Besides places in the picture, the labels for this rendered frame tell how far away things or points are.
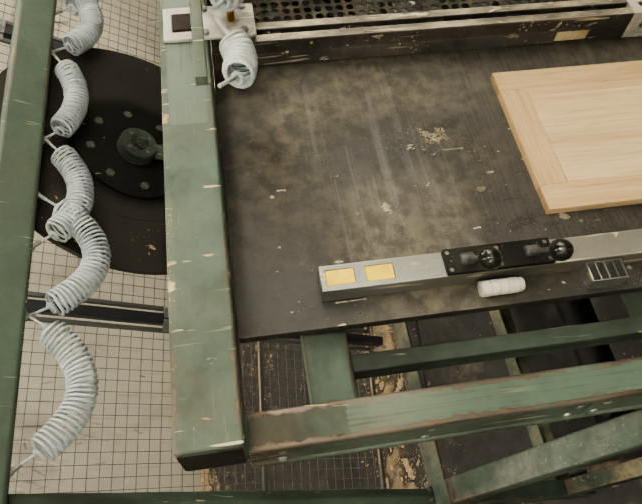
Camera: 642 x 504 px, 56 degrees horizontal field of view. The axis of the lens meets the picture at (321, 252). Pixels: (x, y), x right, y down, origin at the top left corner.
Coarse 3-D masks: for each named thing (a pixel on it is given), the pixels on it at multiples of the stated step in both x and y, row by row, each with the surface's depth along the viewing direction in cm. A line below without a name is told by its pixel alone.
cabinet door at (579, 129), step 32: (608, 64) 138; (640, 64) 138; (512, 96) 131; (544, 96) 132; (576, 96) 132; (608, 96) 133; (640, 96) 133; (512, 128) 128; (544, 128) 127; (576, 128) 128; (608, 128) 128; (640, 128) 128; (544, 160) 122; (576, 160) 123; (608, 160) 123; (640, 160) 124; (544, 192) 118; (576, 192) 118; (608, 192) 119; (640, 192) 119
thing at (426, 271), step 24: (552, 240) 110; (576, 240) 110; (600, 240) 110; (624, 240) 111; (360, 264) 106; (408, 264) 106; (432, 264) 106; (552, 264) 108; (576, 264) 109; (336, 288) 103; (360, 288) 104; (384, 288) 105; (408, 288) 107
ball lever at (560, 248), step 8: (560, 240) 96; (568, 240) 96; (528, 248) 106; (536, 248) 105; (544, 248) 102; (552, 248) 96; (560, 248) 95; (568, 248) 95; (528, 256) 107; (552, 256) 97; (560, 256) 96; (568, 256) 96
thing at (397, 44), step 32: (576, 0) 141; (608, 0) 141; (640, 0) 141; (224, 32) 125; (256, 32) 132; (288, 32) 133; (320, 32) 132; (352, 32) 132; (384, 32) 133; (416, 32) 134; (448, 32) 135; (480, 32) 137; (512, 32) 138; (544, 32) 140; (608, 32) 143; (640, 32) 144
